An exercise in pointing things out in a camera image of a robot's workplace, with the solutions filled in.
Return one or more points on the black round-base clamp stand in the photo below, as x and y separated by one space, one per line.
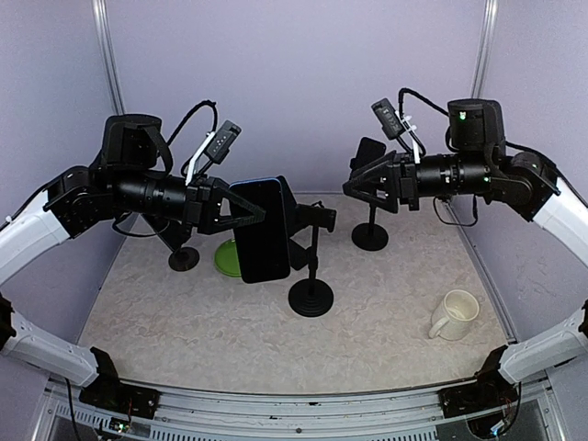
370 236

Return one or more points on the black phone teal case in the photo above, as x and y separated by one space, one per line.
368 151

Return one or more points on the front aluminium rail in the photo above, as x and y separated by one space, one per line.
187 414

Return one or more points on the black phone purple edge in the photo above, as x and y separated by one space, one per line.
290 206

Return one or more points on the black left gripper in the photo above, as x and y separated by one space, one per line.
202 206

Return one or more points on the blue phone face down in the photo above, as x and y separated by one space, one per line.
262 248

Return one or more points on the left aluminium frame post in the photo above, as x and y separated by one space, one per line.
107 54

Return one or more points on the green plate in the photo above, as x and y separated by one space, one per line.
226 259

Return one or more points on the aluminium frame post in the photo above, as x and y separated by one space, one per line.
484 54
107 54

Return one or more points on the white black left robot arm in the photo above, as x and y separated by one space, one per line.
131 174

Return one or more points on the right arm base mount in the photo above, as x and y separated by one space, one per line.
488 390

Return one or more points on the right aluminium frame post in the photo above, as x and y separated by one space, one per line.
484 54

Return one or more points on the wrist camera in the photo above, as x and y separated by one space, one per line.
212 150
394 127

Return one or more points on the cream ceramic mug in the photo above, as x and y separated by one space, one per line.
454 315

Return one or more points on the black tall round-base stand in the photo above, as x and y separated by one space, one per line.
311 297

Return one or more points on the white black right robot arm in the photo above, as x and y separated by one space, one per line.
528 182

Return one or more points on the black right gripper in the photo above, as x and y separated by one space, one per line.
402 165

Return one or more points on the black folding phone stand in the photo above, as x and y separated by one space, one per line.
300 257

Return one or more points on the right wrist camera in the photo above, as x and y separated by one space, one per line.
394 127

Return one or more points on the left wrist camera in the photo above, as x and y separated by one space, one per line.
212 150

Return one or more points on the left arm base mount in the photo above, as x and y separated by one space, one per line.
108 392

